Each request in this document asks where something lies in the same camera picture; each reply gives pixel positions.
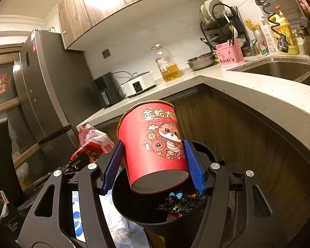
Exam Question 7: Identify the steel kitchen sink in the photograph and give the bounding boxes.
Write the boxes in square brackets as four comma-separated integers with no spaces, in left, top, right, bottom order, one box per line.
[226,56,310,82]

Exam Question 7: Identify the yellow scrubber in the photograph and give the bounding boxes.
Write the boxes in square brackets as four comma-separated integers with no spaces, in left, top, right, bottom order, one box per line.
[244,18,260,32]

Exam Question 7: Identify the grey refrigerator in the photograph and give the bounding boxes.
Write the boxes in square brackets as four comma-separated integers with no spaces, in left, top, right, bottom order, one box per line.
[12,29,80,166]

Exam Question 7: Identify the black plastic bag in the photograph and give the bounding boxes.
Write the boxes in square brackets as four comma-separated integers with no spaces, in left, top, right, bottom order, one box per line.
[156,192,207,214]

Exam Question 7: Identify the cooking oil bottle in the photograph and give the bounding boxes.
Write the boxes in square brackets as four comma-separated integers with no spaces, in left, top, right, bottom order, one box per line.
[151,44,181,83]

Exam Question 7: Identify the pink hanging cloth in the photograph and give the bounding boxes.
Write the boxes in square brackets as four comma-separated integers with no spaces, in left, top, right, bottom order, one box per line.
[296,0,310,19]

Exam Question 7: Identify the blue floral tablecloth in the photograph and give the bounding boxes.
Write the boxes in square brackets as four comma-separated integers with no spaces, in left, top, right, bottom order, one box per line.
[72,189,151,248]

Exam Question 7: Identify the stacked white dishes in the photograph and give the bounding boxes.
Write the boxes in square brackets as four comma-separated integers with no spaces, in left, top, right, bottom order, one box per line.
[199,0,224,24]

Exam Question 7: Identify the pink utensil holder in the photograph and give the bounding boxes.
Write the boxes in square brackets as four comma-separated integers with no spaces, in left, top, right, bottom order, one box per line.
[215,38,246,69]

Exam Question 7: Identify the red snack packet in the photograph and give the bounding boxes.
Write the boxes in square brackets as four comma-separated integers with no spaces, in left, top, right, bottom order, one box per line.
[70,122,116,164]

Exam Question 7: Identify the white rice cooker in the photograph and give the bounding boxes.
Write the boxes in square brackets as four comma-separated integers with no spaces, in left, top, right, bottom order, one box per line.
[119,72,156,98]

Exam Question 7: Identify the metal pot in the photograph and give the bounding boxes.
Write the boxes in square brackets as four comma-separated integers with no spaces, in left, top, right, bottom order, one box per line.
[186,52,216,71]

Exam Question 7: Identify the yellow detergent bottle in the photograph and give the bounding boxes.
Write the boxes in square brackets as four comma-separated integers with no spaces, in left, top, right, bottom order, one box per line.
[270,5,299,55]

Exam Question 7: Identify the black dish rack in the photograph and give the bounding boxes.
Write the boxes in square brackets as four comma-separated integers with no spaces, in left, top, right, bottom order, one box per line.
[199,0,247,58]

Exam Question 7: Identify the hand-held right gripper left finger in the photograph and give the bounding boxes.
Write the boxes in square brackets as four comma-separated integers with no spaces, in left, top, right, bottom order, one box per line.
[17,141,125,248]

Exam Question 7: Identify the red round door decoration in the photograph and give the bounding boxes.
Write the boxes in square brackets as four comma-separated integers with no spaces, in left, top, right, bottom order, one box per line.
[0,73,11,94]

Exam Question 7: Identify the black trash bin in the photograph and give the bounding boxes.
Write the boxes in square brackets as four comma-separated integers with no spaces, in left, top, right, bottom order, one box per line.
[111,141,218,244]

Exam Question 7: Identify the stone kitchen countertop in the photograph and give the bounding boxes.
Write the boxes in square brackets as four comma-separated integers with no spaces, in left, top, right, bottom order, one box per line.
[76,54,310,179]

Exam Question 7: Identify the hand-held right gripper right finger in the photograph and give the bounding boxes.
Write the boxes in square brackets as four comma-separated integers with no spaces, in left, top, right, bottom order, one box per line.
[183,139,292,248]

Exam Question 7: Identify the wooden framed glass door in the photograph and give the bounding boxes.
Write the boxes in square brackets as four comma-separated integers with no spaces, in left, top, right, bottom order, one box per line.
[0,43,24,125]

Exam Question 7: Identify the wooden base cabinet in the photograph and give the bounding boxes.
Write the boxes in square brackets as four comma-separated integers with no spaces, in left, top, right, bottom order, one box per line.
[100,84,310,241]

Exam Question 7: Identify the white plastic bottle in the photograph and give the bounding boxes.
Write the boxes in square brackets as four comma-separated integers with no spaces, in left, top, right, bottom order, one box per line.
[259,16,280,55]

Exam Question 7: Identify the wooden upper cabinets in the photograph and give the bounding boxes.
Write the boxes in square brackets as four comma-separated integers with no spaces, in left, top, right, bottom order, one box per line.
[57,0,215,51]

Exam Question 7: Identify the black power cable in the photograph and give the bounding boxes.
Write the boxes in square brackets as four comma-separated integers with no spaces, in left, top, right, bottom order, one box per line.
[113,71,135,83]

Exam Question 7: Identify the green drink can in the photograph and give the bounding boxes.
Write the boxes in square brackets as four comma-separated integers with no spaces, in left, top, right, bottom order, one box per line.
[253,29,271,57]

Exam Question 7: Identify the red paper bucket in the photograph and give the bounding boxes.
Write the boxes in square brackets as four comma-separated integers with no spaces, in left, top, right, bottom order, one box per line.
[117,99,190,195]

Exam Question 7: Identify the black air fryer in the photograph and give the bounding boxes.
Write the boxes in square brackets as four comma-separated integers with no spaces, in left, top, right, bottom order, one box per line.
[92,72,125,109]

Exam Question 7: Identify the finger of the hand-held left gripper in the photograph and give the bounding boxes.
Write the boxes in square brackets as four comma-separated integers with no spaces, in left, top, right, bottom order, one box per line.
[63,153,104,172]

